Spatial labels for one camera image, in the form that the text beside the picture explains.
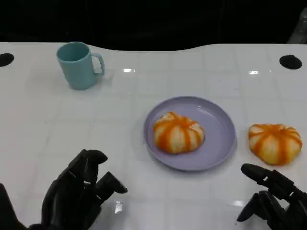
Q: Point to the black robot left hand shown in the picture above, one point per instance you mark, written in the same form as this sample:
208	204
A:
69	196

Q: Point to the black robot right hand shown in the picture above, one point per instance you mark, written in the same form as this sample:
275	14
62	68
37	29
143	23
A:
283	191

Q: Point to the orange and white bread roll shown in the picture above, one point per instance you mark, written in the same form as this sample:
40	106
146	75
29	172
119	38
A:
178	134
274	143

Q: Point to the lilac plate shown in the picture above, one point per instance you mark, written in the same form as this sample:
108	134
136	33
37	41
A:
216	148

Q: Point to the pale green mug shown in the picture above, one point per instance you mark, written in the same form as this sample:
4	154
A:
76	69

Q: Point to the black table grommet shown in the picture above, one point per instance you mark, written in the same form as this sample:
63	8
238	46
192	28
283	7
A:
5	59
290	62

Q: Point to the pale grey background object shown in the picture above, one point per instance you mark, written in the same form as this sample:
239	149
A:
299	31

